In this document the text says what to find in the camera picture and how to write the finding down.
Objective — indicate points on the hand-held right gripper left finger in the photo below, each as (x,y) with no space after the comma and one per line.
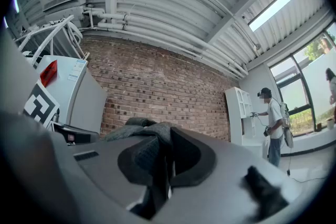
(105,165)

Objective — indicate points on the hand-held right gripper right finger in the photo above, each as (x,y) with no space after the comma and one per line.
(223,178)

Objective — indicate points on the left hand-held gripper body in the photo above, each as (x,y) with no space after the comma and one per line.
(39,105)

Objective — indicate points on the dark grey backpack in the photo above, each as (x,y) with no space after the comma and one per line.
(155,128)

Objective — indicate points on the red diamond sticker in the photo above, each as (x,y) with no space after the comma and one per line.
(49,73)

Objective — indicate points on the black countertop appliance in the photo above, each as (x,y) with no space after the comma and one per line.
(76,135)

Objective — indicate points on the white shelf cabinet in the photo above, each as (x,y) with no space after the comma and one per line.
(240,115)

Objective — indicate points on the white metal rack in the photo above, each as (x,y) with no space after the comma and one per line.
(55,34)

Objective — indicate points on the white air conditioner unit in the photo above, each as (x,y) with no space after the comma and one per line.
(63,5)

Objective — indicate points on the black framed window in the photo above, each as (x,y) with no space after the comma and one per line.
(304,91)

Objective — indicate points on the white cup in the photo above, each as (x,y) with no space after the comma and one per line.
(330,123)

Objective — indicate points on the small ceiling spotlight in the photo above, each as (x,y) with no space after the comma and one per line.
(257,46)

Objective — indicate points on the bundle of white ceiling pipes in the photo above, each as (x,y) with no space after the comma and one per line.
(162,31)

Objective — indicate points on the rectangular ceiling light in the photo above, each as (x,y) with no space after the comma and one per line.
(271,9)

